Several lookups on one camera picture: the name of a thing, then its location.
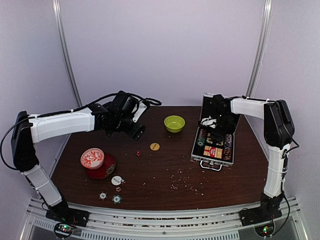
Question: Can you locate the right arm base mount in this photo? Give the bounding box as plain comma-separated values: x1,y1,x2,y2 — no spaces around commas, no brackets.
239,207,282,227

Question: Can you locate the yellow round button chip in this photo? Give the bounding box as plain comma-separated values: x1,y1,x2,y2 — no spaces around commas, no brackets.
149,142,160,151

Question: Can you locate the aluminium frame post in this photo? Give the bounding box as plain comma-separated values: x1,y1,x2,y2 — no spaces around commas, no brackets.
245,0,274,98
52,0,83,107

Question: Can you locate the right aluminium frame post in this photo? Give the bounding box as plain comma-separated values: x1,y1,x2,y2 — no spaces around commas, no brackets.
245,0,274,98

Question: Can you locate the blue banded card deck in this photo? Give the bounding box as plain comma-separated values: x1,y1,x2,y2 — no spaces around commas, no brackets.
206,133,213,144

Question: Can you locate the white red poker chip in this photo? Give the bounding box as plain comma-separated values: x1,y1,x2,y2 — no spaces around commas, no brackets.
98,191,108,201

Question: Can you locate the mixed chip stack in case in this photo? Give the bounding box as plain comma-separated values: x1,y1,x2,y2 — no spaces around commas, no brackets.
222,134,234,162

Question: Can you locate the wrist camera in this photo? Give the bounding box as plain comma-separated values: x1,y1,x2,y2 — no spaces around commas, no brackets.
198,116,217,129
132,101,147,123

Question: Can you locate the white dealer button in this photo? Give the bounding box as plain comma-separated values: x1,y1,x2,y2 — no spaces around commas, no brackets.
111,175,123,186

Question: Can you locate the green poker chip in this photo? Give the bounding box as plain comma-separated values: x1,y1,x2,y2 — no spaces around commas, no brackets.
112,194,122,204

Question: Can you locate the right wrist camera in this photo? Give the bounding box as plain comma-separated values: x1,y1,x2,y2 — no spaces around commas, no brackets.
198,116,217,129

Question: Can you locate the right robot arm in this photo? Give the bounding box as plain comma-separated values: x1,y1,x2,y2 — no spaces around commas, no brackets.
211,94,295,221

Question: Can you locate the red banded card deck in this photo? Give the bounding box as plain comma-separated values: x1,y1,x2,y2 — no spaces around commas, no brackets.
203,145,223,159

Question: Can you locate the left aluminium frame post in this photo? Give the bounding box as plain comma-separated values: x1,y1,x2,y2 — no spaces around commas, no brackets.
52,0,83,107

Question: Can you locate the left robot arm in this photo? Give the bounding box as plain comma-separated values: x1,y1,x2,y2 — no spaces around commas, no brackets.
10,90,151,222

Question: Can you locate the aluminium front rail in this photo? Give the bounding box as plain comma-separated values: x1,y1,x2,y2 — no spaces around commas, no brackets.
18,197,311,240

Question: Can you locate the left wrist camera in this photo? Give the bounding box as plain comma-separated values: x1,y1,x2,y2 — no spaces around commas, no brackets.
132,101,147,123

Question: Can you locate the green chip stack in case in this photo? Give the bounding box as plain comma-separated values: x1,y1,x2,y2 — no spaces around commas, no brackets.
196,129,207,147

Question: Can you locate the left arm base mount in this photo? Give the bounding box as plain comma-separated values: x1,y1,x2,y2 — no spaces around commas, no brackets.
45,207,90,227

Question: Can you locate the green plastic bowl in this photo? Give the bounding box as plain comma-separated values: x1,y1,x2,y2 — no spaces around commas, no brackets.
164,115,186,133

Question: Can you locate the aluminium poker chip case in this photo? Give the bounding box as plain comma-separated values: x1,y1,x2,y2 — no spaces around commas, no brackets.
190,92,240,172

